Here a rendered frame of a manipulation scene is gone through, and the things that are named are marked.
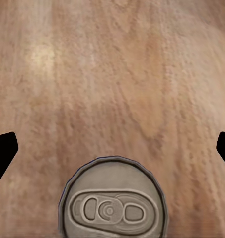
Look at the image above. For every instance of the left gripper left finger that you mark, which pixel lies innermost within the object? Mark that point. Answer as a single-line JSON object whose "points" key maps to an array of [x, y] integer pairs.
{"points": [[8, 149]]}

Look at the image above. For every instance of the can of soda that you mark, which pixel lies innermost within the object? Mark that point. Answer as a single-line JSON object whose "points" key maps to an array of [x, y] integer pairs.
{"points": [[113, 197]]}

